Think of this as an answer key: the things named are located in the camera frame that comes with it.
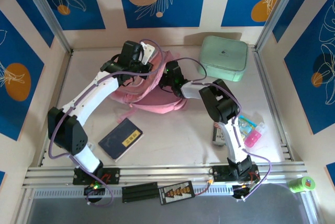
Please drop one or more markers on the pink school backpack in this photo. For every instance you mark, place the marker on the pink school backpack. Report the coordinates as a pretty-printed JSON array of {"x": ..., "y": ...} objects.
[{"x": 157, "y": 101}]

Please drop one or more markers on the flag print packet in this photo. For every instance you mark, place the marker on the flag print packet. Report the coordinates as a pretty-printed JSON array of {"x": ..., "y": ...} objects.
[{"x": 217, "y": 136}]

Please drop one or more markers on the dark blue paperback book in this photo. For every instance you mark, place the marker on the dark blue paperback book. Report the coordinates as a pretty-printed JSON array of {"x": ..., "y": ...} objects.
[{"x": 119, "y": 140}]

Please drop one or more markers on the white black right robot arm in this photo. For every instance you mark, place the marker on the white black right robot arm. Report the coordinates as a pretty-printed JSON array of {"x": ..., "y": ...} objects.
[{"x": 231, "y": 135}]

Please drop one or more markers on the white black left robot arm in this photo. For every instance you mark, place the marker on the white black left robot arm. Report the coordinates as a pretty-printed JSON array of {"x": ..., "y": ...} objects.
[{"x": 86, "y": 101}]

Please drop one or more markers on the mint green zip case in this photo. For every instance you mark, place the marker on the mint green zip case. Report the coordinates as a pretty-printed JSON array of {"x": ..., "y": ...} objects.
[{"x": 222, "y": 56}]

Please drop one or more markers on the blue yellow tissue pack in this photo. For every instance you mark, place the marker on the blue yellow tissue pack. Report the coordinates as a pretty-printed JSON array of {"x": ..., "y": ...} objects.
[{"x": 246, "y": 127}]

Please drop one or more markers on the black power distribution board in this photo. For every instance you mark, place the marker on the black power distribution board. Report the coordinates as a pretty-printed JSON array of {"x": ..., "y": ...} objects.
[{"x": 178, "y": 192}]

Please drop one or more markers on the black ribbed block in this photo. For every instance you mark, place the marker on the black ribbed block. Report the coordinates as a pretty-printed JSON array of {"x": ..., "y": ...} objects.
[{"x": 140, "y": 192}]

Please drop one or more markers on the small black controller board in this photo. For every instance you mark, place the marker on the small black controller board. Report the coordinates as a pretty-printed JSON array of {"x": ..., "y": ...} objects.
[
  {"x": 239, "y": 191},
  {"x": 90, "y": 190}
]

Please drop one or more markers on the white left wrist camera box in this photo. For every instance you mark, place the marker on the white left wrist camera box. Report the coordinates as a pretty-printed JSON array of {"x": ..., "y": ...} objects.
[{"x": 148, "y": 52}]

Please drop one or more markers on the aluminium side rail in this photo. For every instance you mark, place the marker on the aluminium side rail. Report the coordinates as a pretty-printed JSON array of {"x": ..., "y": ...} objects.
[
  {"x": 264, "y": 82},
  {"x": 64, "y": 77}
]

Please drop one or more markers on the aluminium front rail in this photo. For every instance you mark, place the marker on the aluminium front rail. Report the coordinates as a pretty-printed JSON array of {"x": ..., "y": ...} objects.
[{"x": 170, "y": 171}]

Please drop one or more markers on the aluminium frame post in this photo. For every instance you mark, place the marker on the aluminium frame post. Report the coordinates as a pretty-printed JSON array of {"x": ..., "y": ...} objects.
[
  {"x": 278, "y": 12},
  {"x": 44, "y": 12}
]

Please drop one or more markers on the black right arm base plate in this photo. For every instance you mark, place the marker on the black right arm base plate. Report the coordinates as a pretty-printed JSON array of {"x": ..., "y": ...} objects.
[{"x": 220, "y": 173}]

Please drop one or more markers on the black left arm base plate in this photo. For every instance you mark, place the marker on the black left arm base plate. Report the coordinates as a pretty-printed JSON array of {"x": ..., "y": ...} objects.
[{"x": 110, "y": 175}]

